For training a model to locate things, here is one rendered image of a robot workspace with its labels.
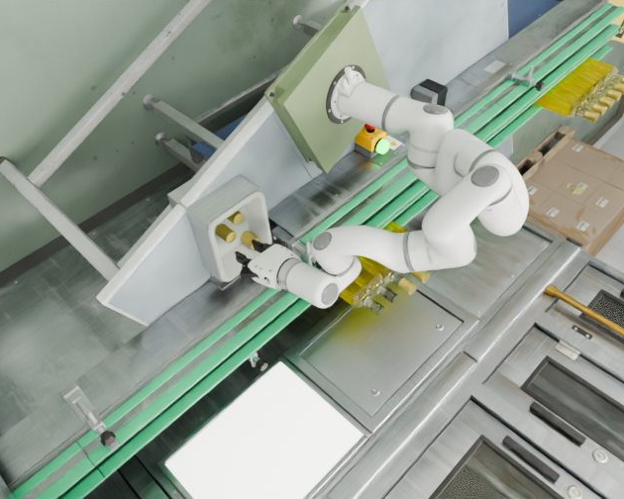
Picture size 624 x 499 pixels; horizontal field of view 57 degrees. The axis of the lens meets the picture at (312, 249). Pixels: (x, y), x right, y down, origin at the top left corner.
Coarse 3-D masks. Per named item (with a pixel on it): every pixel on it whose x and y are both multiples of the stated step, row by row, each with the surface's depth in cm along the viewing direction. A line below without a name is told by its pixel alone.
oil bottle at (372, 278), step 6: (366, 264) 163; (366, 270) 162; (372, 270) 161; (360, 276) 160; (366, 276) 160; (372, 276) 160; (378, 276) 160; (366, 282) 159; (372, 282) 159; (378, 282) 159; (384, 282) 161; (372, 288) 159; (378, 288) 159; (372, 294) 161
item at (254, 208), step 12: (240, 204) 138; (252, 204) 147; (264, 204) 144; (228, 216) 136; (252, 216) 151; (264, 216) 147; (216, 228) 147; (240, 228) 154; (252, 228) 156; (264, 228) 151; (216, 240) 149; (240, 240) 156; (264, 240) 155; (216, 252) 140; (228, 252) 155; (252, 252) 155; (228, 264) 153; (240, 264) 153; (228, 276) 150
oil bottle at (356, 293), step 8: (360, 280) 159; (352, 288) 157; (360, 288) 157; (368, 288) 158; (344, 296) 160; (352, 296) 157; (360, 296) 156; (368, 296) 157; (352, 304) 160; (360, 304) 157
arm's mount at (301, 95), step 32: (320, 32) 139; (352, 32) 140; (320, 64) 137; (352, 64) 145; (288, 96) 134; (320, 96) 142; (288, 128) 148; (320, 128) 148; (352, 128) 158; (320, 160) 154
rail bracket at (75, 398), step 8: (72, 384) 127; (64, 392) 126; (72, 392) 126; (80, 392) 128; (64, 400) 126; (72, 400) 125; (80, 400) 126; (88, 400) 131; (72, 408) 129; (80, 408) 124; (88, 408) 125; (80, 416) 132; (88, 416) 118; (96, 416) 122; (88, 424) 121; (96, 424) 121; (104, 424) 122; (96, 432) 121; (104, 432) 120; (112, 432) 121; (104, 440) 119; (112, 440) 120; (112, 448) 129
